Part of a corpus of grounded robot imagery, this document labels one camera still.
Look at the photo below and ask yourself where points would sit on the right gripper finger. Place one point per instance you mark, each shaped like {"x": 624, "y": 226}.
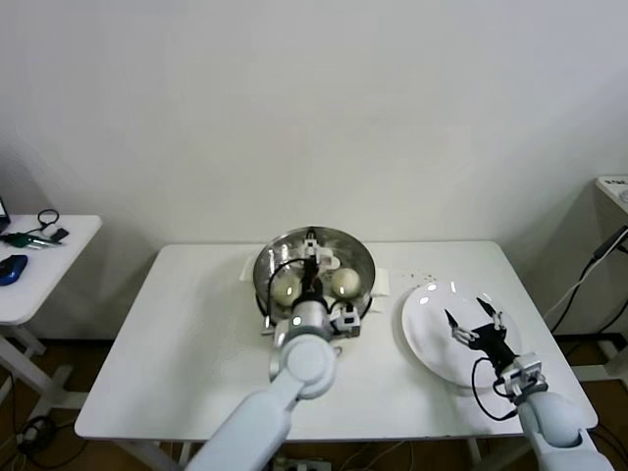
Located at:
{"x": 452, "y": 321}
{"x": 486, "y": 307}

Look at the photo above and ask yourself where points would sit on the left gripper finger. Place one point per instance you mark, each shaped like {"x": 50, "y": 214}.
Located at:
{"x": 308, "y": 247}
{"x": 318, "y": 250}

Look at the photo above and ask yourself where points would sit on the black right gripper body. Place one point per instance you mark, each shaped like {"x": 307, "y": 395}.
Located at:
{"x": 493, "y": 341}

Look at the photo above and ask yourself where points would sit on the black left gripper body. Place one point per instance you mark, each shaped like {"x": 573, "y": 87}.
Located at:
{"x": 312, "y": 278}

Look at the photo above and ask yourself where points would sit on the white steamed baozi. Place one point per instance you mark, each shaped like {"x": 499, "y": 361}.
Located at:
{"x": 284, "y": 291}
{"x": 347, "y": 283}

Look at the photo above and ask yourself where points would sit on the round glass pot lid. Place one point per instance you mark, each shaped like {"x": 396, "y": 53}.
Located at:
{"x": 353, "y": 252}

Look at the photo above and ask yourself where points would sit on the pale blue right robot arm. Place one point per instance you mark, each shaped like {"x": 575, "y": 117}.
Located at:
{"x": 554, "y": 422}

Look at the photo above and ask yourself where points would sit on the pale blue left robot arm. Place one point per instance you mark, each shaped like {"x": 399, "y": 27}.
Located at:
{"x": 304, "y": 363}

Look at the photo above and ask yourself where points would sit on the perforated stainless steel steamer basket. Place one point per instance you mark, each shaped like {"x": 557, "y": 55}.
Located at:
{"x": 368, "y": 300}

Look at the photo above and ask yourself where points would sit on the large white round plate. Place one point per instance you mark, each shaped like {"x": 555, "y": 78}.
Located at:
{"x": 427, "y": 324}

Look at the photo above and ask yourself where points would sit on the white electric cooking pot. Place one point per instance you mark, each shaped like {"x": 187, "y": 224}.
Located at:
{"x": 382, "y": 284}

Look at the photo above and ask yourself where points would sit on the white stand base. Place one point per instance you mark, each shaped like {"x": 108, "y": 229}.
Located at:
{"x": 596, "y": 374}

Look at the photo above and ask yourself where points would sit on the white table leg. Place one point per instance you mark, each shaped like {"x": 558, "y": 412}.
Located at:
{"x": 473, "y": 454}
{"x": 184, "y": 456}

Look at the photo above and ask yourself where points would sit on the white cabinet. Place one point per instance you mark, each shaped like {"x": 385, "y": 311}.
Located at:
{"x": 613, "y": 193}

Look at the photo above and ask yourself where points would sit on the grey power strip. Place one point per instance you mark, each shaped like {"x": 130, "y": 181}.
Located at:
{"x": 309, "y": 464}

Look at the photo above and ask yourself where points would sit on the small black device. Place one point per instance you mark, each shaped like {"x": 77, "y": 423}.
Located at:
{"x": 61, "y": 233}

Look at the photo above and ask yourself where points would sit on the small white side table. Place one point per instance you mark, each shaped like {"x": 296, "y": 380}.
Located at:
{"x": 59, "y": 260}

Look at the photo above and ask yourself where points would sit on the blue computer mouse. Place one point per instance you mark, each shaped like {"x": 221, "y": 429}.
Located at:
{"x": 12, "y": 269}

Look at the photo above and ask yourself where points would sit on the dark laptop edge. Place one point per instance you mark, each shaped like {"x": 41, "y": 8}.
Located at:
{"x": 3, "y": 211}

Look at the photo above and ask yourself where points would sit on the white floor plug bundle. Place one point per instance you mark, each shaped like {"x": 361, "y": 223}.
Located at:
{"x": 34, "y": 432}

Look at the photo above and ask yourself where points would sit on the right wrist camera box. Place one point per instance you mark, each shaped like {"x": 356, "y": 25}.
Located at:
{"x": 525, "y": 375}

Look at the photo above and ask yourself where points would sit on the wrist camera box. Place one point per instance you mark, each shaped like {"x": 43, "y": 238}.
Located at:
{"x": 347, "y": 321}
{"x": 525, "y": 375}

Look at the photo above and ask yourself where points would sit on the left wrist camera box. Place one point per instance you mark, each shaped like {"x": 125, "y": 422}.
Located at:
{"x": 347, "y": 321}

